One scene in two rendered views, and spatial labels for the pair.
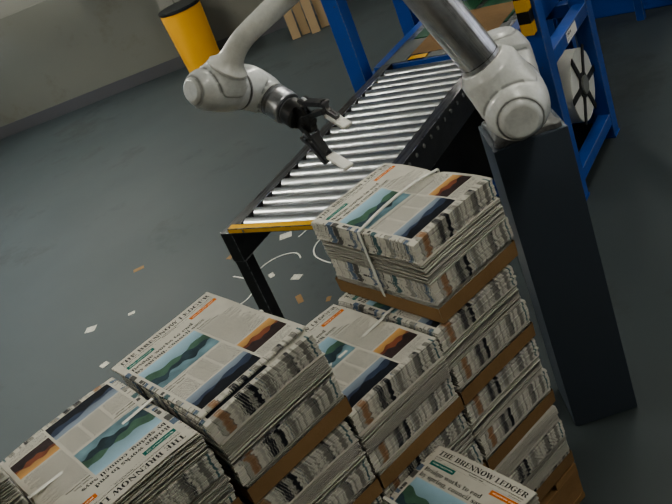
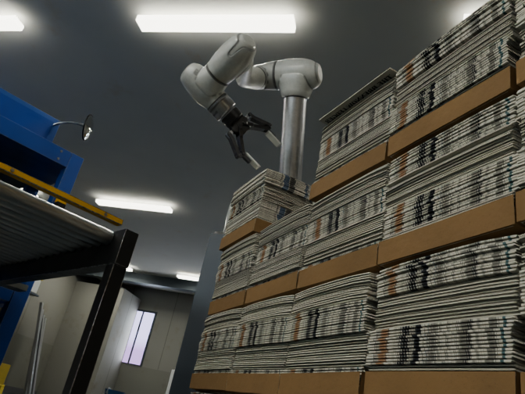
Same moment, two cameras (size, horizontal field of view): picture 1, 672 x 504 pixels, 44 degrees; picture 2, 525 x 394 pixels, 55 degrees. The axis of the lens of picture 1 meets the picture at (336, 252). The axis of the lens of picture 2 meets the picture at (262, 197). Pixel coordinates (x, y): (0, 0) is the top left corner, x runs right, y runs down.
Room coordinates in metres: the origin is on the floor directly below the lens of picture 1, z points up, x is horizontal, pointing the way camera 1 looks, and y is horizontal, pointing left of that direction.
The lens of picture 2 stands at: (1.68, 1.43, 0.30)
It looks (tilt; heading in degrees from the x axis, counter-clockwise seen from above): 25 degrees up; 279
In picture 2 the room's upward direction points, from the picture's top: 13 degrees clockwise
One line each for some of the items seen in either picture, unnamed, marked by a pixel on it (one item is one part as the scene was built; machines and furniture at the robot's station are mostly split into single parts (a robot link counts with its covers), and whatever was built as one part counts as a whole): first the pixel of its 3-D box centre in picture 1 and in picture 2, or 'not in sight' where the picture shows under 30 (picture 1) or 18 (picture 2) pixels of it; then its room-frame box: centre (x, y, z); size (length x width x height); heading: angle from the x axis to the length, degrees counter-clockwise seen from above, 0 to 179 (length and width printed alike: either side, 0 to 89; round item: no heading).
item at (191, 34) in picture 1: (193, 38); not in sight; (8.27, 0.45, 0.33); 0.43 x 0.42 x 0.67; 173
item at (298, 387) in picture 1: (234, 392); (410, 171); (1.51, 0.32, 0.95); 0.38 x 0.29 x 0.23; 32
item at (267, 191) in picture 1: (322, 150); not in sight; (3.15, -0.11, 0.74); 1.34 x 0.05 x 0.12; 140
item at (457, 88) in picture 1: (434, 137); (44, 263); (2.83, -0.49, 0.74); 1.34 x 0.05 x 0.12; 140
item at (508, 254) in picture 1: (455, 274); not in sight; (1.73, -0.25, 0.86); 0.29 x 0.16 x 0.04; 121
